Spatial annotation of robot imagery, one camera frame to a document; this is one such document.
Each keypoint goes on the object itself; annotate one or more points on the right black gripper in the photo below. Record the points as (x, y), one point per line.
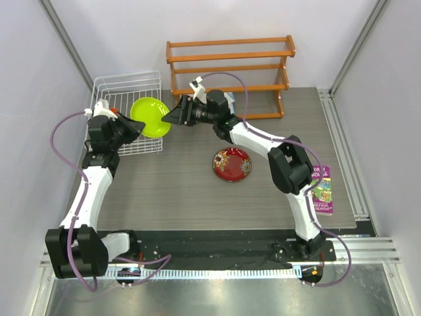
(182, 113)

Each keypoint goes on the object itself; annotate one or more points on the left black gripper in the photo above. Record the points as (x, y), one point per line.
(133, 128)

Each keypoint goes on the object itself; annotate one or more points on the green plate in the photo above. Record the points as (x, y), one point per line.
(150, 111)

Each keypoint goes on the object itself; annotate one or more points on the red floral plate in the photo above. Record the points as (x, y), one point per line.
(231, 164)

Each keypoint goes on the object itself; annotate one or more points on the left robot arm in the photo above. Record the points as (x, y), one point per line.
(75, 249)

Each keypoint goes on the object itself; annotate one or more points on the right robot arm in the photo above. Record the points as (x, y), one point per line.
(290, 167)

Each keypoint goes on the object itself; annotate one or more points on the orange wooden shelf rack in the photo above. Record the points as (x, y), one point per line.
(281, 81)

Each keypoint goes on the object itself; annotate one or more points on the clear plastic document sleeve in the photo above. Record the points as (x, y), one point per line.
(231, 100)

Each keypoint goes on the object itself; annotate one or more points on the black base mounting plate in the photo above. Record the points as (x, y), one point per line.
(227, 250)

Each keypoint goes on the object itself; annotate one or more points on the purple treehouse book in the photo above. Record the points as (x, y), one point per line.
(322, 195)

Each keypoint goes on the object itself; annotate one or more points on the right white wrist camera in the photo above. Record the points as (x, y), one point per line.
(198, 88)

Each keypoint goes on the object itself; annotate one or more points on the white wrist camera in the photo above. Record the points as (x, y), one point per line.
(100, 108)
(198, 88)

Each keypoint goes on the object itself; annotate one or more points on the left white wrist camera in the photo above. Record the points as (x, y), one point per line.
(100, 108)

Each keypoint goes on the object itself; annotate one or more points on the white wire dish rack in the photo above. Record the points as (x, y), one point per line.
(121, 91)

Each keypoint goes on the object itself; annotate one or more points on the slotted cable duct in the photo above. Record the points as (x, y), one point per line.
(115, 273)

